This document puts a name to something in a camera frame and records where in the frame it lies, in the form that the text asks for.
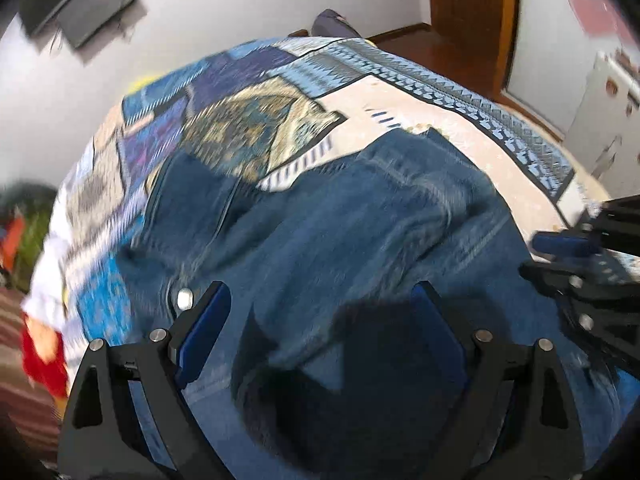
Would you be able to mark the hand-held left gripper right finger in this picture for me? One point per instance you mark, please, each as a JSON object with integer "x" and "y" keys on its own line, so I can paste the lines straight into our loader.
{"x": 436, "y": 321}

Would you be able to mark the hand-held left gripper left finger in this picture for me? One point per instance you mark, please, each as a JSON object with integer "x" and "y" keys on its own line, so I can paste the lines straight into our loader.
{"x": 206, "y": 321}

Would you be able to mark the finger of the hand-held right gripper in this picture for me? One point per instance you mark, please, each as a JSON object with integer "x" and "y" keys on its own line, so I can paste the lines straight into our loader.
{"x": 550, "y": 275}
{"x": 565, "y": 245}

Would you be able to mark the blue denim jeans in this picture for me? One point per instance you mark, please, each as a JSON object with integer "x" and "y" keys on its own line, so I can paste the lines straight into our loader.
{"x": 350, "y": 220}

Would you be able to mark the red cloth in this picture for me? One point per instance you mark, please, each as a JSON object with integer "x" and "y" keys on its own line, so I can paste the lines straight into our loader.
{"x": 45, "y": 355}

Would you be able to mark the striped red rug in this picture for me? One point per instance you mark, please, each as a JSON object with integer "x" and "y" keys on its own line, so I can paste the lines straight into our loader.
{"x": 22, "y": 385}

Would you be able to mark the green and orange clutter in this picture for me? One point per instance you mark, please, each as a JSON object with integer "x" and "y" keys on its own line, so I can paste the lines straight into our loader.
{"x": 22, "y": 240}

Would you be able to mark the patterned blue patchwork blanket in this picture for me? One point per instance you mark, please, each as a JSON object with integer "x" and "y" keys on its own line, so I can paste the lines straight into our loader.
{"x": 240, "y": 120}

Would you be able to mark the dark cloth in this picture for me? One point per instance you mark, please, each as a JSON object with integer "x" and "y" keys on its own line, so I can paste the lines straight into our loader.
{"x": 335, "y": 24}

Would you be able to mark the wall-mounted black television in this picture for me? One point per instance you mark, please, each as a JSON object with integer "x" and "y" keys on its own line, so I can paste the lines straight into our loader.
{"x": 80, "y": 5}

